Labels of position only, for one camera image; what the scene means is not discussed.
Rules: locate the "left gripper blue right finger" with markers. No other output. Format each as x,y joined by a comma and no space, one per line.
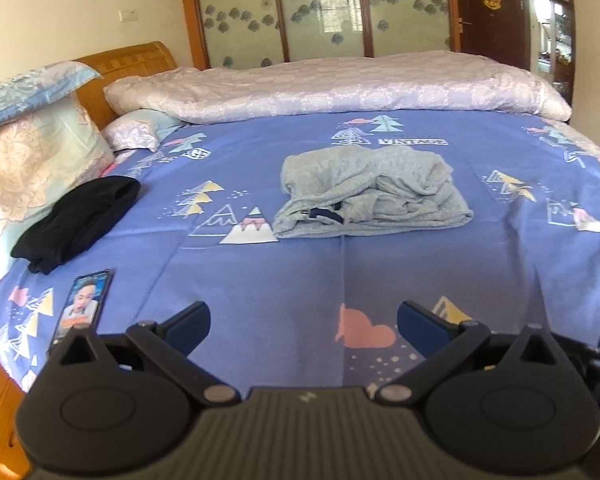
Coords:
445,347

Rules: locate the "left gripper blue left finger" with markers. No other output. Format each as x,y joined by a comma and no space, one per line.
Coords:
165,347

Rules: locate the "grey sweatpants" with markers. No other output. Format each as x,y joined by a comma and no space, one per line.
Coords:
355,191

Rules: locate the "smartphone with lit screen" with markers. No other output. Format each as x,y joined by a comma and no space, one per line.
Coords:
84,304

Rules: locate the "blue patterned bed sheet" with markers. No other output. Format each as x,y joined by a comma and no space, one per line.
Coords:
323,312

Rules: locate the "black folded garment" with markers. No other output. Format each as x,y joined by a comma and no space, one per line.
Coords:
76,222

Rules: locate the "small lilac pillow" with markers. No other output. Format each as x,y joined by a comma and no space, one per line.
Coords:
140,130

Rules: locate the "beige floral pillow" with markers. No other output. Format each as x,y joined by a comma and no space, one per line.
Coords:
43,156

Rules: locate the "white lilac quilt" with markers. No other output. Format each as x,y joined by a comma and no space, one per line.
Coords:
430,80

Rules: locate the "wooden headboard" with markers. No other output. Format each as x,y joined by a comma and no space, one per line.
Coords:
139,60

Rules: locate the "light blue floral pillow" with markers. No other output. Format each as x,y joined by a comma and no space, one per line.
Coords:
29,91

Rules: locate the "frosted glass wardrobe doors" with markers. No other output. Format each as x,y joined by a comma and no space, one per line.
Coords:
242,34

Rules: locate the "dark wooden door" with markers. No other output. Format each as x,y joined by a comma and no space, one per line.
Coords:
497,29

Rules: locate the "white wall switch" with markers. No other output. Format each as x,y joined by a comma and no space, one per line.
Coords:
126,16

